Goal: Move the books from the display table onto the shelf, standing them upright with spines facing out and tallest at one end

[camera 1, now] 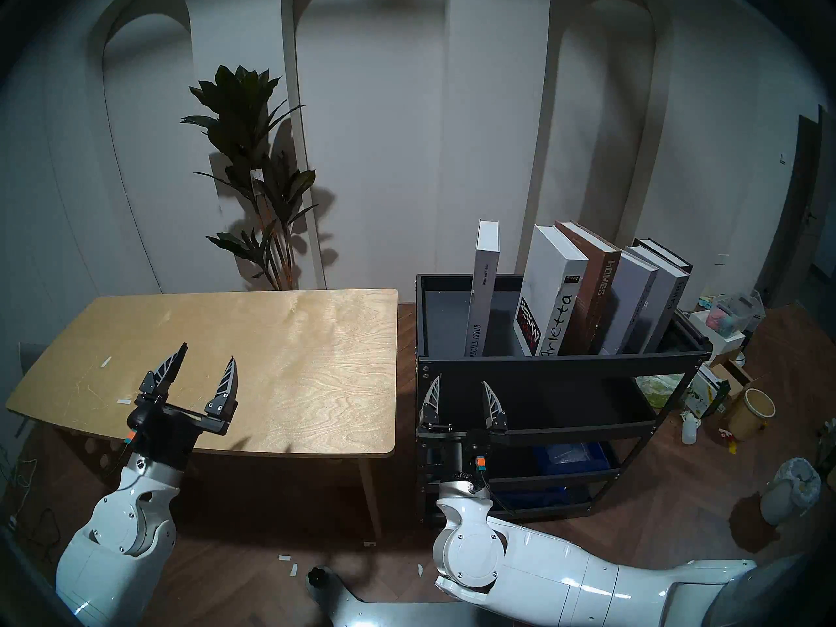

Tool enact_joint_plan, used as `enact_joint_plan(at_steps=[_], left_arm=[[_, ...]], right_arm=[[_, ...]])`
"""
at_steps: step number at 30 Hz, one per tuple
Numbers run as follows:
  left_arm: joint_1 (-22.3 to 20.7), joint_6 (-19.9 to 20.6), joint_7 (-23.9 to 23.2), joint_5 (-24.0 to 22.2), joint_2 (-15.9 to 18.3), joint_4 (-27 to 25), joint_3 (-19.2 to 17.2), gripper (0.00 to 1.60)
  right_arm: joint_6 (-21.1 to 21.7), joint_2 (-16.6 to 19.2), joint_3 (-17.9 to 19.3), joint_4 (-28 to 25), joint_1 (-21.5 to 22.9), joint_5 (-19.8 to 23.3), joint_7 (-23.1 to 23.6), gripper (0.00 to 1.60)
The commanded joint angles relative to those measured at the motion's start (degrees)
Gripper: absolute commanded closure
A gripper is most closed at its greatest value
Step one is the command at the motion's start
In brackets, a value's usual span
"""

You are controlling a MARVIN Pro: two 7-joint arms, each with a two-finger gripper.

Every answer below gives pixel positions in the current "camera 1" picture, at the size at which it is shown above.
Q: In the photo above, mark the light green plastic bag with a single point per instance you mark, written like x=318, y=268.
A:
x=659, y=390

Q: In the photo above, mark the white square box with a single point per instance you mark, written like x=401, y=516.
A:
x=715, y=335

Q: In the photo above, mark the brown cardboard box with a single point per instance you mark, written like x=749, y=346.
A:
x=735, y=374

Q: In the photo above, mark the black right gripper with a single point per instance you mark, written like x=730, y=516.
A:
x=467, y=446

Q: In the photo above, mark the light wooden table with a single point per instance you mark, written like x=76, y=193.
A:
x=294, y=371

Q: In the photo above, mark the white Arietta book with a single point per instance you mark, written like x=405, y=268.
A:
x=548, y=286

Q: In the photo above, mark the grey metal robot base plate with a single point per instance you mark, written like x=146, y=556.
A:
x=366, y=609

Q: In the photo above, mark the brown Homes book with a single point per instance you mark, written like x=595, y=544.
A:
x=597, y=279

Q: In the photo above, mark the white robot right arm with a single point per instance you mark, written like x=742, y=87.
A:
x=555, y=567

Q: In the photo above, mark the grey ianra book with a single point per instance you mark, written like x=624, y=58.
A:
x=666, y=299

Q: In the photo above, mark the blue plastic bin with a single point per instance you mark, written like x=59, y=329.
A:
x=571, y=457

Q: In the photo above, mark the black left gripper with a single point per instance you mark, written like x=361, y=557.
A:
x=170, y=430

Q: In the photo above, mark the white bin with bag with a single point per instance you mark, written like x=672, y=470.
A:
x=790, y=492

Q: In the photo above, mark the small white bottle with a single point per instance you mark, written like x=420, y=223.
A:
x=690, y=431

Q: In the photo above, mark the clear plastic storage box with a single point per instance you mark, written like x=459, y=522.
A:
x=738, y=312

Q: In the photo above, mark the small red yellow object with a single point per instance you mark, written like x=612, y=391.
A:
x=728, y=439

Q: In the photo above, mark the yellow round bucket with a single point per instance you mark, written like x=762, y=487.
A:
x=751, y=417

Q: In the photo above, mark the green and white carton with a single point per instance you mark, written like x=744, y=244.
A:
x=704, y=390

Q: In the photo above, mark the grey Special Issue book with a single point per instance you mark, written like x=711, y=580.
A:
x=482, y=286

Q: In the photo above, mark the tall green potted plant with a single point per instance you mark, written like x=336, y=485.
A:
x=238, y=110

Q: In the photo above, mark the black metal shelf cart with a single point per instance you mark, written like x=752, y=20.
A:
x=444, y=319

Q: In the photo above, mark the black star knob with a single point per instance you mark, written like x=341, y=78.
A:
x=317, y=576

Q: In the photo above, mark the black Century book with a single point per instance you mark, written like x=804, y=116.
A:
x=663, y=250

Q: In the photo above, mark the grey Discontent book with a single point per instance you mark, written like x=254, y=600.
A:
x=630, y=299

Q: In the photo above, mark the dark door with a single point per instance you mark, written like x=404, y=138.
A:
x=800, y=208

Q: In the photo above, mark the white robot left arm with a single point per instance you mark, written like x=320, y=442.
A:
x=121, y=534

